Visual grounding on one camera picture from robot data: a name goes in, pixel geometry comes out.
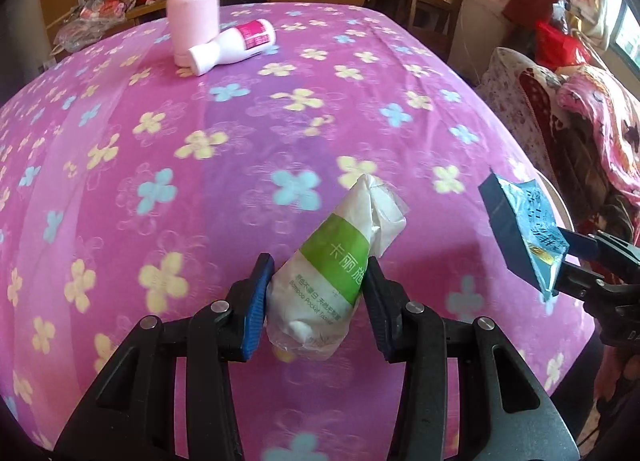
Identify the pink flowered blanket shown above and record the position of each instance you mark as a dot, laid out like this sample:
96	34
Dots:
200	216

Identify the window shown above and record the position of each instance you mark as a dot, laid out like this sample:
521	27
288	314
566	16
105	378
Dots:
630	36

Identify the tissue packet with green label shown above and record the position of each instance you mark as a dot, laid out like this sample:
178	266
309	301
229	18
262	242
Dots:
325	261

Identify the pink cartoon blanket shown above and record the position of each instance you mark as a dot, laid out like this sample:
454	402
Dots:
615	111

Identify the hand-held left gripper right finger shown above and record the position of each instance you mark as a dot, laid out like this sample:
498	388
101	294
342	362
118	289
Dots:
377	311

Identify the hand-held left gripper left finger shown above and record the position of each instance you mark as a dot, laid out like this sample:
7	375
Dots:
255	311

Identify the red plastic bag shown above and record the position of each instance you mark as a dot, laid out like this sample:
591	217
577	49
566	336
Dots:
560	43

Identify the blue foil packet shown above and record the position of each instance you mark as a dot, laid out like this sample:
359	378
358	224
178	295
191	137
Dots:
520	231

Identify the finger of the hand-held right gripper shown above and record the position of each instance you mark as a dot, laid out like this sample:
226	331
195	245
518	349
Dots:
585	283
582	243

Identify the white plastic bucket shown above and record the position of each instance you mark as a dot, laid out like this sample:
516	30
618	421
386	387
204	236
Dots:
562	206

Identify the red patterned blanket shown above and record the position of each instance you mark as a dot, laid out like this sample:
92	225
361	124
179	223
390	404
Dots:
540	106

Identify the floral covered sofa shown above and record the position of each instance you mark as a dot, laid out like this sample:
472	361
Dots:
500	76

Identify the clear plastic bag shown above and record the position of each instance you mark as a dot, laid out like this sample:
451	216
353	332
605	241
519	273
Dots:
85	23

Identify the brown jacket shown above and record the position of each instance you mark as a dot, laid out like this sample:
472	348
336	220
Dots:
585	161

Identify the white bottle with pink label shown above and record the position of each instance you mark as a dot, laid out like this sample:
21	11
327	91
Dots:
235	46

